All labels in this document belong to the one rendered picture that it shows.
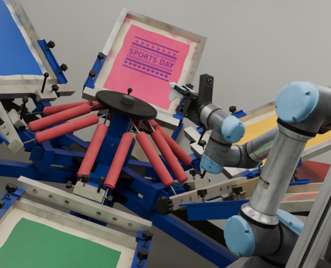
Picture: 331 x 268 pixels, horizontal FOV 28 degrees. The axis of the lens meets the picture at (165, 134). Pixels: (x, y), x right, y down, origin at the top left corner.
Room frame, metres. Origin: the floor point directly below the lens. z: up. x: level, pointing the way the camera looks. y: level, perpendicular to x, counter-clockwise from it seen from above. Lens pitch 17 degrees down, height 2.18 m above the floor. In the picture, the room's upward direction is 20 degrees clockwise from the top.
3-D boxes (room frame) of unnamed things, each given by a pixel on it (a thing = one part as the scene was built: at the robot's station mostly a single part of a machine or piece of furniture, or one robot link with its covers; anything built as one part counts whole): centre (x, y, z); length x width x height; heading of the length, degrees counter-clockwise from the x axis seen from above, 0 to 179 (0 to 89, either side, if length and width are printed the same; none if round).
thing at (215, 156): (2.03, -0.18, 1.55); 0.11 x 0.08 x 0.11; 130
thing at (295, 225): (1.89, -0.44, 1.42); 0.13 x 0.12 x 0.14; 130
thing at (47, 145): (3.08, 0.22, 0.99); 0.82 x 0.79 x 0.12; 61
